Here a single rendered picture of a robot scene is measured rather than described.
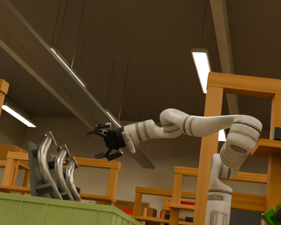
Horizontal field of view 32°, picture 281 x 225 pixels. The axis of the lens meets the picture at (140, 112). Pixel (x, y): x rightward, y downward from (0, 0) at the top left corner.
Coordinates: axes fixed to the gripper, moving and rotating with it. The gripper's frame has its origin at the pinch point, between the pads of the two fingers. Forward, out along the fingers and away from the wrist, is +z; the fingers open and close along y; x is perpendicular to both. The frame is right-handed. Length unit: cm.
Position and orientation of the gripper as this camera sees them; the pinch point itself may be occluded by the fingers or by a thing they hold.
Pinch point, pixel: (91, 145)
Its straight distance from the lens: 183.4
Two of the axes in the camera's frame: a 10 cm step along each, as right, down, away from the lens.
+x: -0.6, 4.1, -9.1
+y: -3.3, -8.7, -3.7
